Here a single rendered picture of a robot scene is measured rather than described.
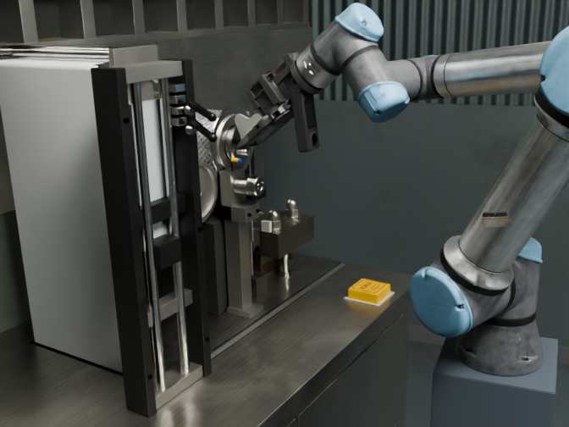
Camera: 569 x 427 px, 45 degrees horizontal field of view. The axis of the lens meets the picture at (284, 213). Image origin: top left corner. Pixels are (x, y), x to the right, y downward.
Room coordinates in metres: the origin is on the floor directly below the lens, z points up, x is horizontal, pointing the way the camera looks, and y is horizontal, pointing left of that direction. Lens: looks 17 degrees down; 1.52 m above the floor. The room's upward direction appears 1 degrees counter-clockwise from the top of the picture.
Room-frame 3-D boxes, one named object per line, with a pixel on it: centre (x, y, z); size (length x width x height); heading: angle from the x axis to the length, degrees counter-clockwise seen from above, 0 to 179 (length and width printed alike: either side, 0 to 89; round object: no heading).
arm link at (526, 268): (1.10, -0.38, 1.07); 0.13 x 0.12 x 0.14; 131
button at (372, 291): (1.38, -0.18, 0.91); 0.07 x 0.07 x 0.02; 57
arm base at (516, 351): (1.11, -0.38, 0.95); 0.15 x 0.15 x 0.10
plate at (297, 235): (1.61, 0.14, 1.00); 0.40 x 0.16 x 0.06; 57
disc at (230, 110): (1.37, 0.10, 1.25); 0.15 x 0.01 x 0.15; 147
